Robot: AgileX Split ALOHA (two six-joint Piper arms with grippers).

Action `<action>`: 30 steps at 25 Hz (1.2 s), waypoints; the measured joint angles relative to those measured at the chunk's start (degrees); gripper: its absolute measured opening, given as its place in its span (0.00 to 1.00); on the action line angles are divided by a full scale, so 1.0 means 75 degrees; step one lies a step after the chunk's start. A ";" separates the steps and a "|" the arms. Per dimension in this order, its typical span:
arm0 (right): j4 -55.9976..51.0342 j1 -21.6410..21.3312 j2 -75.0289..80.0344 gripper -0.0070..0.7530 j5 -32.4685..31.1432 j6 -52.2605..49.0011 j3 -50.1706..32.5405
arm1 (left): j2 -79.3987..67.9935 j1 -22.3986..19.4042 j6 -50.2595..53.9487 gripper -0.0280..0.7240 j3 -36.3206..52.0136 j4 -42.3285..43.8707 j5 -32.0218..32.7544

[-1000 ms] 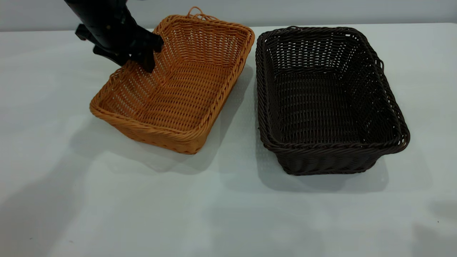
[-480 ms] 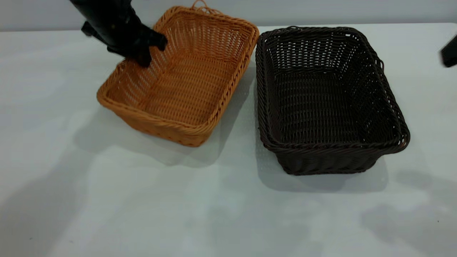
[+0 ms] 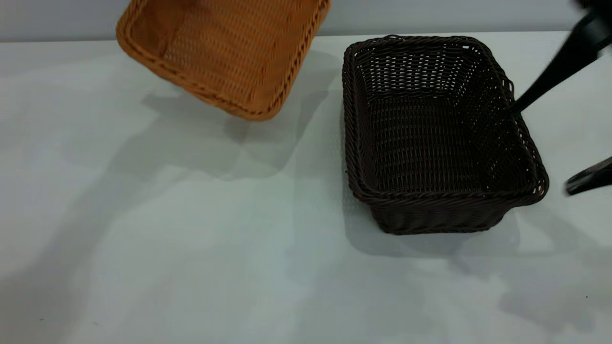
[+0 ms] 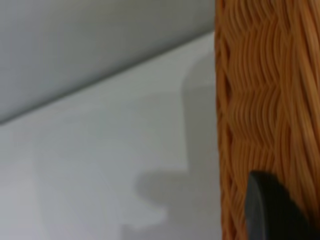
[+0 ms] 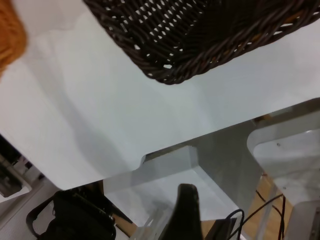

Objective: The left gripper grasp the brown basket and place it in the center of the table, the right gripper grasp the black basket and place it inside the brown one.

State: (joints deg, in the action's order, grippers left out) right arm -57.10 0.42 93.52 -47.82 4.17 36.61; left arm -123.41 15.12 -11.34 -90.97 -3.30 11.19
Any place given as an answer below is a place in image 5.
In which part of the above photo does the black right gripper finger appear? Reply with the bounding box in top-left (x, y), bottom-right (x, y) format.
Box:
top-left (159, 183), bottom-right (203, 240)

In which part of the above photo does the dark brown wicker basket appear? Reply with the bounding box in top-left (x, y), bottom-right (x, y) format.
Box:
top-left (82, 0), bottom-right (320, 86)

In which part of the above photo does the light brown wicker basket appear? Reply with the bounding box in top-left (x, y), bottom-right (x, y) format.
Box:
top-left (0, 0), bottom-right (28, 76)

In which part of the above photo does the black bag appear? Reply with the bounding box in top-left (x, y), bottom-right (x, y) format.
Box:
top-left (26, 186), bottom-right (136, 240)

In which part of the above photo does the white curved plate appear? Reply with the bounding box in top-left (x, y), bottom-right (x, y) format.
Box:
top-left (246, 119), bottom-right (320, 240)

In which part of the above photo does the grey table support frame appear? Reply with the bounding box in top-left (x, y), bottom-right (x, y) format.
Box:
top-left (103, 122), bottom-right (263, 240)

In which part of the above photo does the thin black cable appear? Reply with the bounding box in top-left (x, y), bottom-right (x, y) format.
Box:
top-left (224, 193), bottom-right (287, 240)

